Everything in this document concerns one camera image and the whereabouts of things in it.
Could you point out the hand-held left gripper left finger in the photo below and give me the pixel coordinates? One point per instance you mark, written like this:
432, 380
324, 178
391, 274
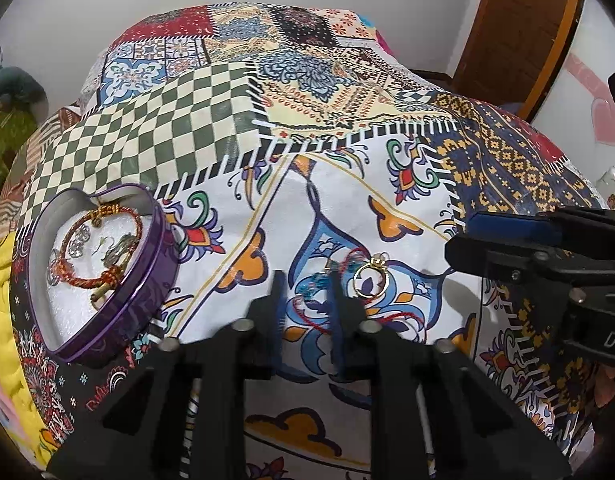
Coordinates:
277, 300

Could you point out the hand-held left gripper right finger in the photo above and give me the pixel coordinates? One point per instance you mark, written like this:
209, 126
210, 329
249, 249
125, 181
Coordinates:
343, 305

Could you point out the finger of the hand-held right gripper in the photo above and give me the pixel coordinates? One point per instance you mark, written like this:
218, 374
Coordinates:
492, 255
507, 224

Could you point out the purple heart-shaped tin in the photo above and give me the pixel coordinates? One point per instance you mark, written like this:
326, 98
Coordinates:
132, 311

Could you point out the white box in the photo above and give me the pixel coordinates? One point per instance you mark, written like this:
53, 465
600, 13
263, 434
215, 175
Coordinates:
612, 187

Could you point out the patchwork printed blanket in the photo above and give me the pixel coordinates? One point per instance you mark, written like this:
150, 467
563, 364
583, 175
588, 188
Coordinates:
337, 185

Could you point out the white door with pink stickers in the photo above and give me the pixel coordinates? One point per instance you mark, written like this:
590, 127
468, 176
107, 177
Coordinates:
577, 110

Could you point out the wooden wardrobe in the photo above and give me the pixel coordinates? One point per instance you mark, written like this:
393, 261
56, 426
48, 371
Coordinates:
517, 35

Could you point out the silver flower earring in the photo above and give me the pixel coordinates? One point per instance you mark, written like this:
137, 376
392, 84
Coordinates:
80, 241

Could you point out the pink blue fleece blanket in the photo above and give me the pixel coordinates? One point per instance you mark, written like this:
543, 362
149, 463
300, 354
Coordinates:
382, 42

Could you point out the yellow cloth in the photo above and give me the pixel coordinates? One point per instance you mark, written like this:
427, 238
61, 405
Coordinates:
0, 300

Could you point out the pink cloth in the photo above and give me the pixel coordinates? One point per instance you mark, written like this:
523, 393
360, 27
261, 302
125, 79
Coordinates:
0, 405

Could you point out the green patterned cloth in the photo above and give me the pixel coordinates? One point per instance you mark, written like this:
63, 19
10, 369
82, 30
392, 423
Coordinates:
7, 137

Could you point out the dark grey-green cloth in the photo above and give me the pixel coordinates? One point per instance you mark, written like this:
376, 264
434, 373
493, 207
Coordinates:
15, 87

